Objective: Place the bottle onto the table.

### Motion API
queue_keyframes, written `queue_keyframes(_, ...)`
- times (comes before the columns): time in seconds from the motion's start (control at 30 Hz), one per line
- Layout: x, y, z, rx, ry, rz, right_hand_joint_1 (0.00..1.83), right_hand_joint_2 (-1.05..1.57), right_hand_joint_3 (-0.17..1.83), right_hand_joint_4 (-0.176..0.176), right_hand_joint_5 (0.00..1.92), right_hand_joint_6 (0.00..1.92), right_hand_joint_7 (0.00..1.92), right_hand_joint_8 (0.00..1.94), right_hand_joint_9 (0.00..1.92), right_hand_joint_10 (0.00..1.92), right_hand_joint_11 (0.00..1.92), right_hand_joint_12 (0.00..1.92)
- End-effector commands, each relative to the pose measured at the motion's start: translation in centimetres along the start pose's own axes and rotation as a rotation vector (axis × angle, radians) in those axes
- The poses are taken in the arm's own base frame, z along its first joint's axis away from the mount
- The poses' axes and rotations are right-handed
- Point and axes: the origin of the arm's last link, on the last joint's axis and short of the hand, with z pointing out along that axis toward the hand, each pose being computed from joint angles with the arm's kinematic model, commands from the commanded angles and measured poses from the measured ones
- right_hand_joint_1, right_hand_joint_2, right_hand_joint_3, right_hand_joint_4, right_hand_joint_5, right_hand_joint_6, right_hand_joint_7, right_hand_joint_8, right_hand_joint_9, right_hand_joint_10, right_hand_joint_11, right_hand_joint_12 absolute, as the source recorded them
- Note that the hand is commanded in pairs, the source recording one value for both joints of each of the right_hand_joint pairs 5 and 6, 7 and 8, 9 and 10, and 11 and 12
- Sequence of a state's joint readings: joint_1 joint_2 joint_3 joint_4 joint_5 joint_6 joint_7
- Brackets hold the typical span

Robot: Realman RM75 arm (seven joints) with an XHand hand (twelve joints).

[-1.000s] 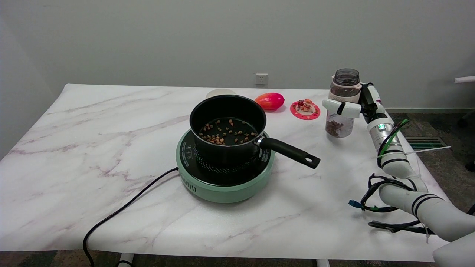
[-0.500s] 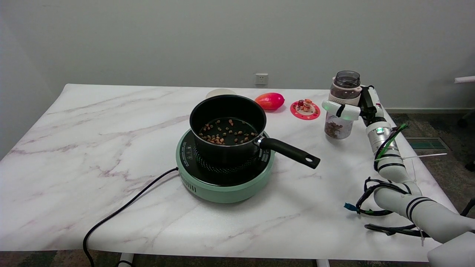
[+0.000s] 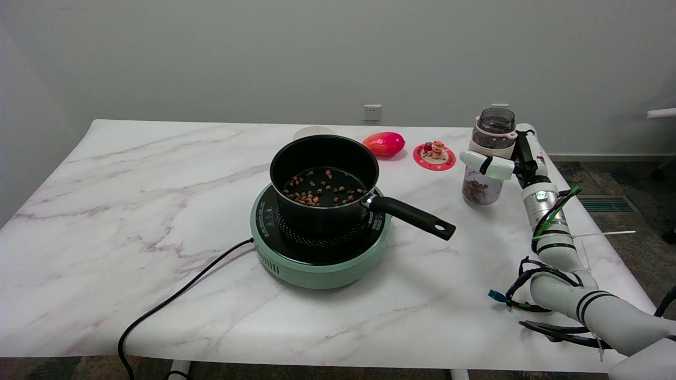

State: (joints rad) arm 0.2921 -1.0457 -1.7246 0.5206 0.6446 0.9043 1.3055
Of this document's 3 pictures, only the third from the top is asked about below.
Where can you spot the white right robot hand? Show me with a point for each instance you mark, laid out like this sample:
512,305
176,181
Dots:
531,153

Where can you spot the clear bottle with nuts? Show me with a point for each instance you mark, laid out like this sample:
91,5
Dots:
481,190

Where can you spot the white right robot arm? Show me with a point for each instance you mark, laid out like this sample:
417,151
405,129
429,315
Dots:
565,253

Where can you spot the floor vent grille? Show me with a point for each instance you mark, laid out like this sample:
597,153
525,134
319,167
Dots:
607,205

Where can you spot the pink coaster with figurines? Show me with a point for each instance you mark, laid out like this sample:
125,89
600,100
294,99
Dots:
434,158

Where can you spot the white zip tie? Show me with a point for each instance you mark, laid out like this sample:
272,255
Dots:
607,233

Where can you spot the white bar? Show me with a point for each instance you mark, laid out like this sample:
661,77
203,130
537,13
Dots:
663,113

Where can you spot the red toy mango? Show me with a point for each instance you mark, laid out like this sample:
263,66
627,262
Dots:
384,143

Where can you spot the black chair caster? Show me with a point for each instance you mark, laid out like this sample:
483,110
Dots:
670,236

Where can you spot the brown nuts in saucepan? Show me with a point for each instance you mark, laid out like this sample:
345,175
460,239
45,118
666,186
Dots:
317,198

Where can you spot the white bowl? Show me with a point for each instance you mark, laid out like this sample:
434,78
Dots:
309,132

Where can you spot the green induction cooker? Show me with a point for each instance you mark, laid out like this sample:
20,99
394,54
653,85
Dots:
317,269

